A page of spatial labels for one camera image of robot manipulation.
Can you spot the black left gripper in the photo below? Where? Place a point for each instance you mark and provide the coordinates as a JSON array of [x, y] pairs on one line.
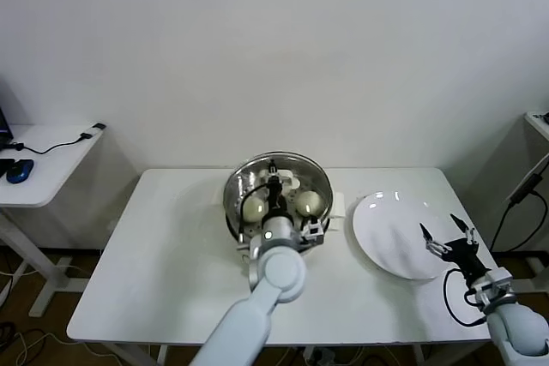
[[276, 205]]

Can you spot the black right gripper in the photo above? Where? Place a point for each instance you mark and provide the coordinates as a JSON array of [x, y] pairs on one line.
[[465, 259]]

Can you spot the glass pot lid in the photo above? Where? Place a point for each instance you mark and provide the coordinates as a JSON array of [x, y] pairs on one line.
[[300, 169]]

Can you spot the white steamed baozi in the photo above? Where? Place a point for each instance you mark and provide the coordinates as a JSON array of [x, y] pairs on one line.
[[254, 208], [309, 202]]

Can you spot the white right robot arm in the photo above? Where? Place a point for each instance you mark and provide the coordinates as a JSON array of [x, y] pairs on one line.
[[514, 331]]

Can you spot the stainless steel steamer basket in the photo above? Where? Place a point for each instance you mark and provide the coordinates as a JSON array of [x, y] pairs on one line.
[[233, 229]]

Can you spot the white round plate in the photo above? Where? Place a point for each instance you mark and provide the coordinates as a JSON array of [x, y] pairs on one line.
[[386, 229]]

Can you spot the black power adapter brick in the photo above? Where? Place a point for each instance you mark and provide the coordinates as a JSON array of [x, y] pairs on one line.
[[525, 188]]

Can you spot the white table leg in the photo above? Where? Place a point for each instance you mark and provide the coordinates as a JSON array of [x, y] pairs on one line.
[[161, 355], [423, 355]]

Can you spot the dark item on side table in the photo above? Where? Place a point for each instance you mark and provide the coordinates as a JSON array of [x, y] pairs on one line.
[[544, 118]]

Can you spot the white side desk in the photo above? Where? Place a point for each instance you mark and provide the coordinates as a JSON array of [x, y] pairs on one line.
[[51, 169]]

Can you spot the blue computer mouse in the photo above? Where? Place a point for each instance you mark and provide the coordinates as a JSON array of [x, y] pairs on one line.
[[20, 171]]

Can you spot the flat black desk device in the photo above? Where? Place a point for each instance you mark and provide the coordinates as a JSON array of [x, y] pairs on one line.
[[5, 166]]

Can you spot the dark laptop screen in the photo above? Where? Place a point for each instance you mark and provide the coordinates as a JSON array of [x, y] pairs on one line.
[[3, 126]]

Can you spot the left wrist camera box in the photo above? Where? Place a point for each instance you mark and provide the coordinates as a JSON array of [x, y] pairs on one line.
[[313, 232]]

